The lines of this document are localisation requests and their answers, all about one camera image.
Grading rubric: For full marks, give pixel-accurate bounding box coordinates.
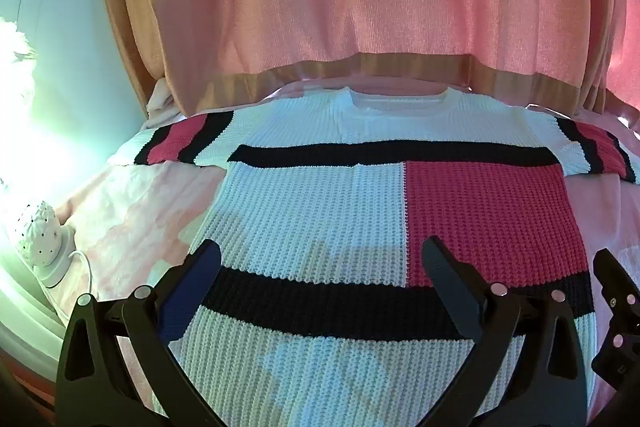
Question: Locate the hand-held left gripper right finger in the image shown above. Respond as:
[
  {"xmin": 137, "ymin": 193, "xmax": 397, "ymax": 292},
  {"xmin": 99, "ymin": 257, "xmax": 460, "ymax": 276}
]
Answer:
[{"xmin": 421, "ymin": 236, "xmax": 588, "ymax": 427}]

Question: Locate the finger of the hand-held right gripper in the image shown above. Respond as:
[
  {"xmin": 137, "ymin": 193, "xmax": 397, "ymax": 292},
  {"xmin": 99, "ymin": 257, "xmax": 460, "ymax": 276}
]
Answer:
[{"xmin": 591, "ymin": 248, "xmax": 640, "ymax": 389}]

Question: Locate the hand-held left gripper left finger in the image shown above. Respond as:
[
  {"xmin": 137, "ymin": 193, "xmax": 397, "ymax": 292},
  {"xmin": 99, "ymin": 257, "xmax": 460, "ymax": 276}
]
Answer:
[{"xmin": 55, "ymin": 239, "xmax": 226, "ymax": 427}]

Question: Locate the white red black knit sweater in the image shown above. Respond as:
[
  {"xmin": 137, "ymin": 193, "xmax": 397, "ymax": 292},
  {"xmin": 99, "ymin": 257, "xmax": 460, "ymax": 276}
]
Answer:
[{"xmin": 107, "ymin": 87, "xmax": 640, "ymax": 427}]

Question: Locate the pink patterned bed sheet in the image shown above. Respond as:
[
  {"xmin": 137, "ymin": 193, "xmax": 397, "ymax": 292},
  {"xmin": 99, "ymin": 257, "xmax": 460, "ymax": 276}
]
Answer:
[{"xmin": 50, "ymin": 77, "xmax": 640, "ymax": 427}]

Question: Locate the white dotted night lamp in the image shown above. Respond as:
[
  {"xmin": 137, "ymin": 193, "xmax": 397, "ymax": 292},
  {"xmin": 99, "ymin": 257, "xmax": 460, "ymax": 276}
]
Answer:
[{"xmin": 15, "ymin": 202, "xmax": 77, "ymax": 288}]

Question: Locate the white bedside table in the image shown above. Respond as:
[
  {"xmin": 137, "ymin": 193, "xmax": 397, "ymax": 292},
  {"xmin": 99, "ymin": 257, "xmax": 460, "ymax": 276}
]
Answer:
[{"xmin": 0, "ymin": 227, "xmax": 71, "ymax": 360}]

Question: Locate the white fluffy object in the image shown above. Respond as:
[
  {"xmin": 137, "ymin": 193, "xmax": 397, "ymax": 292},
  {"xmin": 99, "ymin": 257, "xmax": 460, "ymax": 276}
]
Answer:
[{"xmin": 0, "ymin": 19, "xmax": 42, "ymax": 188}]

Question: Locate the white lamp cable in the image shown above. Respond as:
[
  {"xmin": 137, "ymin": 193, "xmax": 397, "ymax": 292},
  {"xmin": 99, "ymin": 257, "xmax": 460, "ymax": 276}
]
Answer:
[{"xmin": 65, "ymin": 248, "xmax": 101, "ymax": 304}]

